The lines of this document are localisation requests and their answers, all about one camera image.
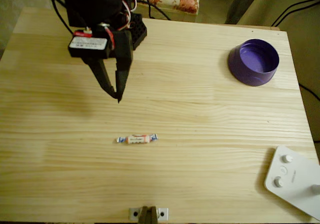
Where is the dark clamp post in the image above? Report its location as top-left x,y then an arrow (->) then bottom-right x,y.
138,205 -> 160,224

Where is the white device with knobs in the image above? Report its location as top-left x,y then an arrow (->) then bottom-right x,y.
263,145 -> 320,222

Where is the white candy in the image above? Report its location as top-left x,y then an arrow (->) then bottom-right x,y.
115,133 -> 160,145

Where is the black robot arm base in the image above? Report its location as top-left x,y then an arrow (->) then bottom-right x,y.
126,11 -> 148,51

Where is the silver metal bracket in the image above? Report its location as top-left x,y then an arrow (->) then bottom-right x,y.
128,206 -> 169,222

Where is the purple plastic bowl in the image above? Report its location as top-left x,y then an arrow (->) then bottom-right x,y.
227,38 -> 280,87

